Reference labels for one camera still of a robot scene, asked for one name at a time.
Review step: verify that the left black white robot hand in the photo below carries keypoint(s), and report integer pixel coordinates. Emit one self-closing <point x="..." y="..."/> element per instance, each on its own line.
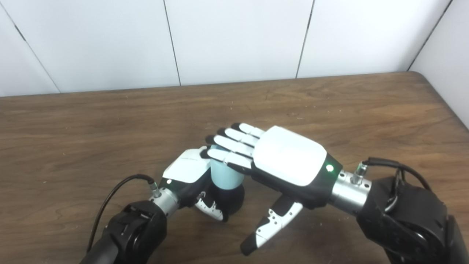
<point x="187" y="168"/>

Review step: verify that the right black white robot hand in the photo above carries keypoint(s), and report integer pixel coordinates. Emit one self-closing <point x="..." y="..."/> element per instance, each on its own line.
<point x="293" y="157"/>

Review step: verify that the black funnel-shaped nozzle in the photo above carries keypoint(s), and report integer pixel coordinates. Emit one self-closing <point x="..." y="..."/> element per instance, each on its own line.
<point x="232" y="200"/>

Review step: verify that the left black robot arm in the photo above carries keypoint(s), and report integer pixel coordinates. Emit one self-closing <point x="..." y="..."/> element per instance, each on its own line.
<point x="132" y="227"/>

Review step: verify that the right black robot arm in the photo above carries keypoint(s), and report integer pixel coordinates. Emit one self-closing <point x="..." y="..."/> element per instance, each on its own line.
<point x="406" y="216"/>

